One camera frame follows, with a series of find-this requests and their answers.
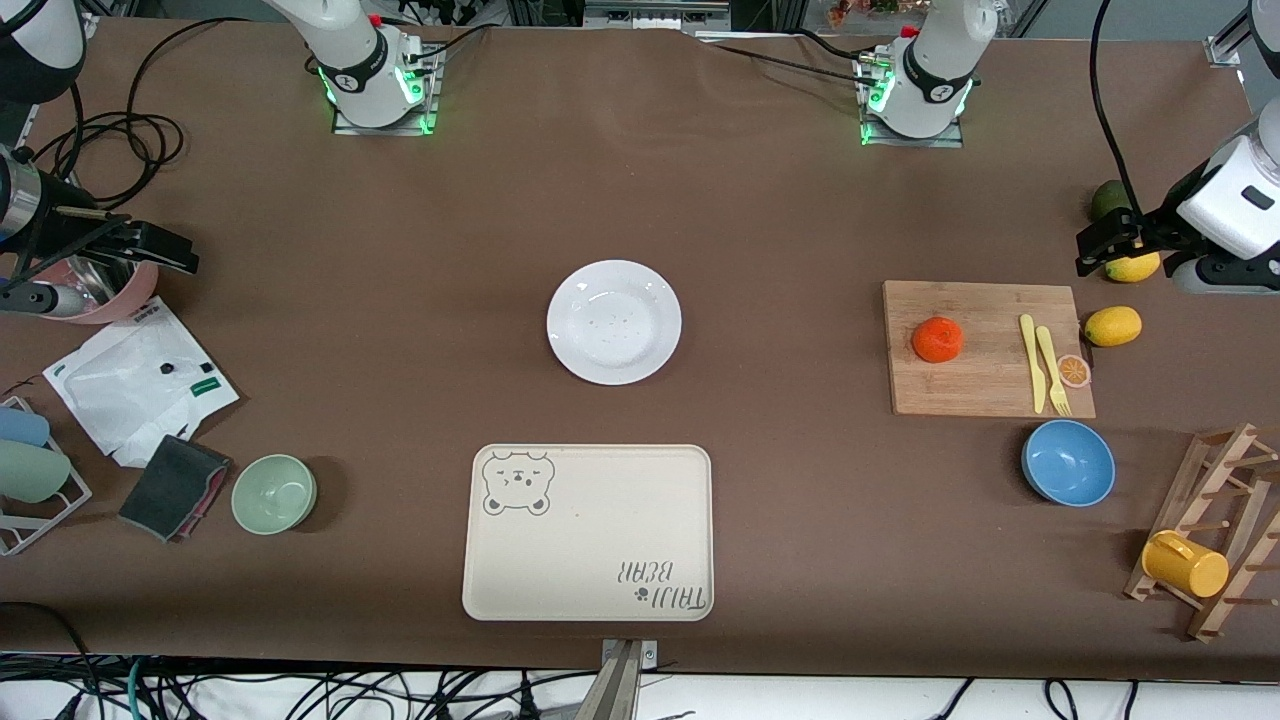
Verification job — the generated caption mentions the orange mandarin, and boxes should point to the orange mandarin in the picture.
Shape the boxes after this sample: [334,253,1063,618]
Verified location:
[911,317,966,364]

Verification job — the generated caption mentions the white round plate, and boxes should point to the white round plate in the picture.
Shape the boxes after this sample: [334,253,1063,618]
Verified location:
[546,260,683,387]

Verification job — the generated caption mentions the beige bear print tray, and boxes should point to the beige bear print tray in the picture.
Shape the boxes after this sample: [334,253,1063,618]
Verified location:
[462,444,715,623]

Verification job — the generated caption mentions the yellow lemon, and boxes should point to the yellow lemon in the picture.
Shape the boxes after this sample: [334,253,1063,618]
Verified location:
[1104,250,1162,284]
[1084,306,1143,348]

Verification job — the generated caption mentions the green avocado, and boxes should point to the green avocado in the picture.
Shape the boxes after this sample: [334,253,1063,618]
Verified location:
[1090,180,1136,221]

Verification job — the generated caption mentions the pink bowl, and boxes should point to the pink bowl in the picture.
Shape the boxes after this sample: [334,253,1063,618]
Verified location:
[40,255,159,325]

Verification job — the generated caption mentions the metal scoop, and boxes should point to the metal scoop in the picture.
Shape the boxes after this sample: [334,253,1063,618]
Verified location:
[62,256,131,301]

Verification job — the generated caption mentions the yellow plastic knife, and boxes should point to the yellow plastic knife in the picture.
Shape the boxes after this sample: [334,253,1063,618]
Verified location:
[1019,314,1047,414]

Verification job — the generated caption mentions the yellow plastic fork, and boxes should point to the yellow plastic fork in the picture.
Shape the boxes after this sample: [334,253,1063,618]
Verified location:
[1035,326,1073,418]

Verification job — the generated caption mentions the white plastic bag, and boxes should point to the white plastic bag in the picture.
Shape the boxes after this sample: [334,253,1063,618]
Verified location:
[43,297,241,469]

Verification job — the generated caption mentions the wooden cutting board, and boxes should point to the wooden cutting board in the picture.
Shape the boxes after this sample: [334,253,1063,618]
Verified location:
[882,280,1097,419]

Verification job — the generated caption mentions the light blue cup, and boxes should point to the light blue cup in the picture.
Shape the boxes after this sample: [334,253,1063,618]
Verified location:
[0,405,51,449]

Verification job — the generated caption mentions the blue bowl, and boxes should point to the blue bowl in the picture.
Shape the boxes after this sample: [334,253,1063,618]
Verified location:
[1021,419,1117,508]

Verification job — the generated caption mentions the dark grey folded cloth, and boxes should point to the dark grey folded cloth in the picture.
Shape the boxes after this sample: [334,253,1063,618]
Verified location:
[118,435,233,544]

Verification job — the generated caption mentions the wooden cup rack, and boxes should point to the wooden cup rack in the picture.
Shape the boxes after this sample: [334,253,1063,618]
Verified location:
[1124,423,1280,643]

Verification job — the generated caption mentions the pale green cup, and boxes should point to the pale green cup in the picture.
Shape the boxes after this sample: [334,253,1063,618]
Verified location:
[0,440,73,504]

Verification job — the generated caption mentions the pale green bowl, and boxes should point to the pale green bowl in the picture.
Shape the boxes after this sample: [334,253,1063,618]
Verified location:
[231,454,318,536]

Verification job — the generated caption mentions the yellow cup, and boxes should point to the yellow cup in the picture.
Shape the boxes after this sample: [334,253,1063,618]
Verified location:
[1141,530,1230,599]

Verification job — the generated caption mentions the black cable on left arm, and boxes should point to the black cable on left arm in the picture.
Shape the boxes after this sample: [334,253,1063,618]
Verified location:
[1088,0,1143,221]

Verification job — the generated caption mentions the coiled black table cable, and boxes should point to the coiled black table cable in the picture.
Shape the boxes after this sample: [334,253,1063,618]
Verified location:
[20,15,261,211]

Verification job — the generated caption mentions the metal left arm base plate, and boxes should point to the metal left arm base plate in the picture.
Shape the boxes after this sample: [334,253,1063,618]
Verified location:
[858,55,967,149]

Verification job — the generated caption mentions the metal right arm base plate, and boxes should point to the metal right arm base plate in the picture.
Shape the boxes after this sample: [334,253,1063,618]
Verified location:
[332,45,439,137]

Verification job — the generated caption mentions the white wire rack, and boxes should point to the white wire rack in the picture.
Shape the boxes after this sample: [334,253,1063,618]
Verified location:
[0,395,93,556]

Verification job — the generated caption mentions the black right base cable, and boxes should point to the black right base cable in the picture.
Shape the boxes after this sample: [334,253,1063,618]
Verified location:
[400,22,493,63]

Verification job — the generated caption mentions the black base cable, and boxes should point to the black base cable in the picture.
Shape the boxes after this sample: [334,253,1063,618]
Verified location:
[400,22,493,63]
[700,38,886,91]

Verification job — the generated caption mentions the black left base cable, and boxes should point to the black left base cable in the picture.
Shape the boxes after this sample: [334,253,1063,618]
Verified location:
[700,38,886,91]

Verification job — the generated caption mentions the tangled black floor cables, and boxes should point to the tangled black floor cables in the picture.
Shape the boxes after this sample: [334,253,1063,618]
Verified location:
[0,600,1280,720]

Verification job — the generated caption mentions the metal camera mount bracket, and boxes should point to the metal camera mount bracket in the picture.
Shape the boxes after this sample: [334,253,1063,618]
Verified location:
[575,638,661,720]

